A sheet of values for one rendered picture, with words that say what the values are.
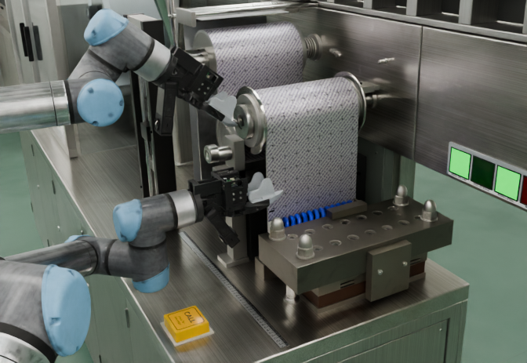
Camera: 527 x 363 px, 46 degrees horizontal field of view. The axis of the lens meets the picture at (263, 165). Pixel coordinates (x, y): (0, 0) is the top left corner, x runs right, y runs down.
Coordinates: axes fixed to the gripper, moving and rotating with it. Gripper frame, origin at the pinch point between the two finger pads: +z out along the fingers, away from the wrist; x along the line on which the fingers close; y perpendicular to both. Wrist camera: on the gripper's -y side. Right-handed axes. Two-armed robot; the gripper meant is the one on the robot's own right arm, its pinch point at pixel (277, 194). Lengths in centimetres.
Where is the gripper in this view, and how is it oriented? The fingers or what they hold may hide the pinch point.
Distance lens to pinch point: 135.3
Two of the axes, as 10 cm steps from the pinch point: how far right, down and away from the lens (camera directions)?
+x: -4.7, -3.1, 8.2
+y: -0.2, -9.3, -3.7
